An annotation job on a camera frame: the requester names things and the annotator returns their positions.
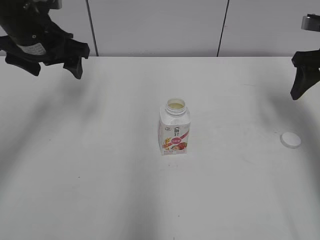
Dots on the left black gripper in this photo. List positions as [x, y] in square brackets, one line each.
[32, 37]

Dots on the white yili yogurt bottle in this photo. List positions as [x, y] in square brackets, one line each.
[174, 127]

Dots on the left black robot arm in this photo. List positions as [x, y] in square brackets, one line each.
[31, 4]

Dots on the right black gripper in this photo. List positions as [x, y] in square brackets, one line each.
[307, 72]

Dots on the white round bottle cap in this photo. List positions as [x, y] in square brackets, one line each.
[290, 140]

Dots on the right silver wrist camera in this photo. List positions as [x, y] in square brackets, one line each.
[311, 22]

